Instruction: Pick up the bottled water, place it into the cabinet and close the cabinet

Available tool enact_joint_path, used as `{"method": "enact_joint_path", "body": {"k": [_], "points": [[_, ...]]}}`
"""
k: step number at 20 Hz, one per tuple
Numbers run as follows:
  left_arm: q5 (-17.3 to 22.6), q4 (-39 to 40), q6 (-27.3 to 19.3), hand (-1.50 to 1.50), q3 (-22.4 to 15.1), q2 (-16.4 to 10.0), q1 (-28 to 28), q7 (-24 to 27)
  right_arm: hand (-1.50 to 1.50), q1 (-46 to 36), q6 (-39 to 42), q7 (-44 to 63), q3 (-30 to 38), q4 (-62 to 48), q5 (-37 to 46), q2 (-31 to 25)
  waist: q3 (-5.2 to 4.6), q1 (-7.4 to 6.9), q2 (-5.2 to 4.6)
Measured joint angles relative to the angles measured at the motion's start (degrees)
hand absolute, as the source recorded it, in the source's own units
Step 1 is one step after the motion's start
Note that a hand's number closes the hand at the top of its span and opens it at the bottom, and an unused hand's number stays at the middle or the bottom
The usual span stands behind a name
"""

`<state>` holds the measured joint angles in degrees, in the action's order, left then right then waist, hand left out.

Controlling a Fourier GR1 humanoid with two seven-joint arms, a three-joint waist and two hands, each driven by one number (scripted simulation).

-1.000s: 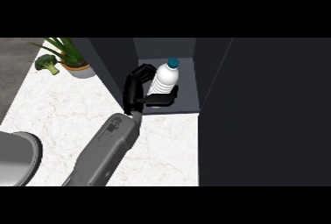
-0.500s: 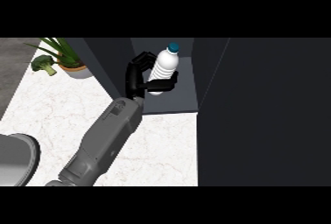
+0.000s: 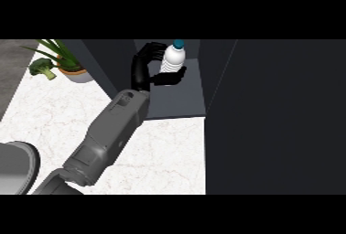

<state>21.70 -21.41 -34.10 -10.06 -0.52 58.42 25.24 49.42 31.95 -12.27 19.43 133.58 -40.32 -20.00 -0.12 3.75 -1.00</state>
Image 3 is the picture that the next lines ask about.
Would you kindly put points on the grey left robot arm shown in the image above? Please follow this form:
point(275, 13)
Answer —
point(110, 128)

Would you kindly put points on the green broccoli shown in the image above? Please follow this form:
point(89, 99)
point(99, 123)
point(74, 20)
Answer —
point(42, 67)

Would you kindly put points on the dark grey open cabinet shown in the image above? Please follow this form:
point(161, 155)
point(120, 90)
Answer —
point(178, 94)

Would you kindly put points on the dark cabinet door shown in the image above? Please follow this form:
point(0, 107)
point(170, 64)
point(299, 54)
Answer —
point(280, 122)

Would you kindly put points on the clear water bottle blue cap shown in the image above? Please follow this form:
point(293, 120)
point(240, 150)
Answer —
point(173, 59)

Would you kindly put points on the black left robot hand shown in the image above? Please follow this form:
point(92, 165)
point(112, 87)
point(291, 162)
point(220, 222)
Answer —
point(141, 70)

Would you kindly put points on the potted green plant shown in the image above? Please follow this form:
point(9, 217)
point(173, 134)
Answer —
point(67, 62)

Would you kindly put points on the grey round appliance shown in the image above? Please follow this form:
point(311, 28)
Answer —
point(15, 168)

